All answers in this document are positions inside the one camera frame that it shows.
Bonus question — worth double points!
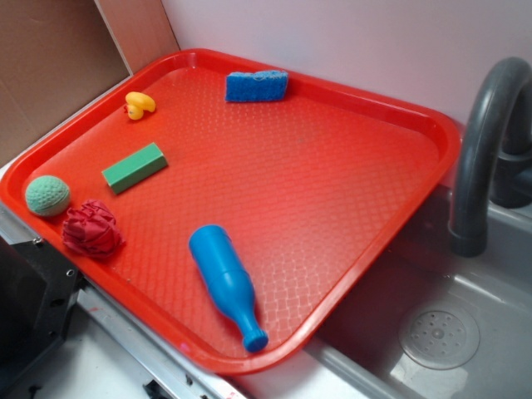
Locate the blue plastic bottle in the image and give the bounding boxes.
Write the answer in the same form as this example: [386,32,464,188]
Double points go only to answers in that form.
[189,224,268,353]

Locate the red plastic tray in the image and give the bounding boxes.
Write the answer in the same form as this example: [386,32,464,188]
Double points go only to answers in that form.
[1,49,461,375]

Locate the blue sponge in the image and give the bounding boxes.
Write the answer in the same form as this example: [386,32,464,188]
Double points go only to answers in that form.
[225,70,289,102]

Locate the green rectangular block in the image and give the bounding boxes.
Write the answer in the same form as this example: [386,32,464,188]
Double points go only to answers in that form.
[101,143,168,195]

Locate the yellow rubber duck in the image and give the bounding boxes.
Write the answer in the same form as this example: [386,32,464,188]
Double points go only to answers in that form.
[125,91,156,121]

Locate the crumpled red cloth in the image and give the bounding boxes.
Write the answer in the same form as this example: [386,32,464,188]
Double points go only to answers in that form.
[62,199,125,259]

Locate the grey plastic sink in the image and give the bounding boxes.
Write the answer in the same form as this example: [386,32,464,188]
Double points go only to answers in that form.
[308,188,531,398]

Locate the green textured ball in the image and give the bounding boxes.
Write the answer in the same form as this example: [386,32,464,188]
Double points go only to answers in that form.
[25,175,71,217]

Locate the round sink drain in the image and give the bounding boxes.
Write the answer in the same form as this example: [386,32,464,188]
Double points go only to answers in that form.
[398,301,480,370]

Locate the grey toy faucet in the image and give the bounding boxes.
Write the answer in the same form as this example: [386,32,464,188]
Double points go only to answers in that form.
[448,57,531,257]

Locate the brown cardboard panel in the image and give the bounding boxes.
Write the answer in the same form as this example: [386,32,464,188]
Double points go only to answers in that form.
[1,1,179,165]

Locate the black metal bracket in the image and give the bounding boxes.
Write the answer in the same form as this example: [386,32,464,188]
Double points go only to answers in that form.
[1,239,79,372]

